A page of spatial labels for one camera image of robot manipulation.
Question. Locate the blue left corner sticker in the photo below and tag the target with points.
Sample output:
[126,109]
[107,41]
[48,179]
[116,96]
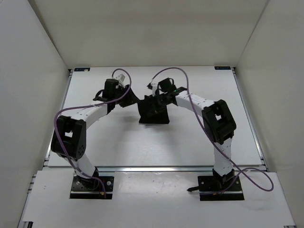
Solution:
[81,69]

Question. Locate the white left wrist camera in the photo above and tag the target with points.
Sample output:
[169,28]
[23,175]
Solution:
[120,78]

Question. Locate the blue corner sticker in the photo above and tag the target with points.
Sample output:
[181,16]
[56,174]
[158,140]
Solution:
[222,68]
[81,69]

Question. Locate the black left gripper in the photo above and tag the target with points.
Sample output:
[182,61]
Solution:
[132,99]

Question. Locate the white front cover panel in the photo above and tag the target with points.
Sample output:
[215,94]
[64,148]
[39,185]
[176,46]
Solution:
[152,200]

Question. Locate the blue right corner sticker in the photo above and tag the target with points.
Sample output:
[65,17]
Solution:
[222,68]

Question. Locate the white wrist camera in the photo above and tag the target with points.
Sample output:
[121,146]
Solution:
[153,87]
[120,78]

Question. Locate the black skirt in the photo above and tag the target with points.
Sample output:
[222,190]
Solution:
[161,118]

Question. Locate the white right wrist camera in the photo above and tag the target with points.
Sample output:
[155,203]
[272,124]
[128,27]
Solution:
[153,87]

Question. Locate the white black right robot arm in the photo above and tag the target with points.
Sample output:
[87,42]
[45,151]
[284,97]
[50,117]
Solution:
[218,122]

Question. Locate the silver table edge rail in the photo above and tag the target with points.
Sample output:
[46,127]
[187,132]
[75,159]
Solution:
[149,169]

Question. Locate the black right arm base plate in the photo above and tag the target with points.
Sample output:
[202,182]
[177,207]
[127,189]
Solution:
[209,189]

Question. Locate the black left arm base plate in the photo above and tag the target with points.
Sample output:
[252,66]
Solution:
[92,189]

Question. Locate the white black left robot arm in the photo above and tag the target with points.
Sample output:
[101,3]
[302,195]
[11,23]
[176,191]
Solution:
[69,141]

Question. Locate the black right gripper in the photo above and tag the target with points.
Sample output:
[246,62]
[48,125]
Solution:
[154,109]

